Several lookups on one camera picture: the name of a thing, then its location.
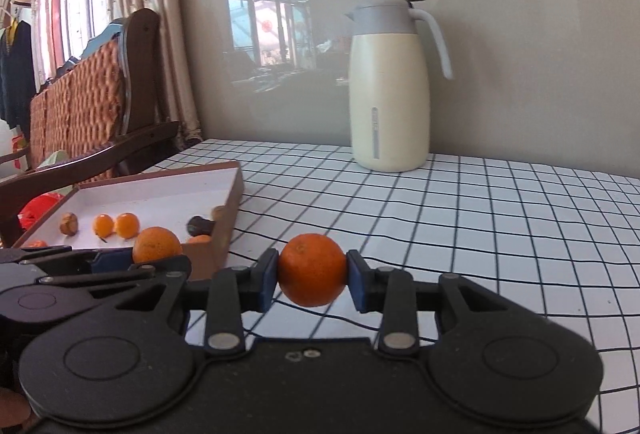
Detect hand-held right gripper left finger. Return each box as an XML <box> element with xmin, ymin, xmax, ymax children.
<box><xmin>85</xmin><ymin>248</ymin><xmax>279</xmax><ymax>356</ymax></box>

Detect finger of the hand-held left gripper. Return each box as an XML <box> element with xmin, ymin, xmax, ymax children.
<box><xmin>37</xmin><ymin>258</ymin><xmax>192</xmax><ymax>299</ymax></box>
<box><xmin>0</xmin><ymin>245</ymin><xmax>135</xmax><ymax>272</ymax></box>

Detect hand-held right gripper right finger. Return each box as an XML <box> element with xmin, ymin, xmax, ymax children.
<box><xmin>346</xmin><ymin>250</ymin><xmax>546</xmax><ymax>357</ymax></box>

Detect dark wrinkled fruit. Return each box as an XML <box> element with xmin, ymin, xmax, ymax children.
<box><xmin>187</xmin><ymin>216</ymin><xmax>217</xmax><ymax>237</ymax></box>

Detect brown cardboard box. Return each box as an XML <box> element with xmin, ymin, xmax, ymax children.
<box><xmin>10</xmin><ymin>160</ymin><xmax>245</xmax><ymax>282</ymax></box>

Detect person's left hand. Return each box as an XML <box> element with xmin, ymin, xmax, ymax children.
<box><xmin>0</xmin><ymin>386</ymin><xmax>32</xmax><ymax>432</ymax></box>

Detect red bag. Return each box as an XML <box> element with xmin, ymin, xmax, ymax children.
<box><xmin>19</xmin><ymin>194</ymin><xmax>66</xmax><ymax>231</ymax></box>

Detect white checked tablecloth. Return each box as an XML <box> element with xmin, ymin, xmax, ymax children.
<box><xmin>142</xmin><ymin>139</ymin><xmax>640</xmax><ymax>434</ymax></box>

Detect light green object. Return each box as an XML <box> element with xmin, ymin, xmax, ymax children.
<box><xmin>40</xmin><ymin>150</ymin><xmax>71</xmax><ymax>169</ymax></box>

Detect wooden sofa with orange cushion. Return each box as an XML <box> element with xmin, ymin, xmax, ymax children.
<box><xmin>0</xmin><ymin>8</ymin><xmax>181</xmax><ymax>247</ymax></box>

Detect cream thermos jug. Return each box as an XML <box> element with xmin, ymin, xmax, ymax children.
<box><xmin>344</xmin><ymin>0</ymin><xmax>453</xmax><ymax>173</ymax></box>

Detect dark hanging clothes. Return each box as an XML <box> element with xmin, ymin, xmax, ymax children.
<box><xmin>0</xmin><ymin>18</ymin><xmax>38</xmax><ymax>129</ymax></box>

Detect blue cloth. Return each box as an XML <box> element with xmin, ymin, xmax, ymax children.
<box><xmin>82</xmin><ymin>18</ymin><xmax>126</xmax><ymax>59</ymax></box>

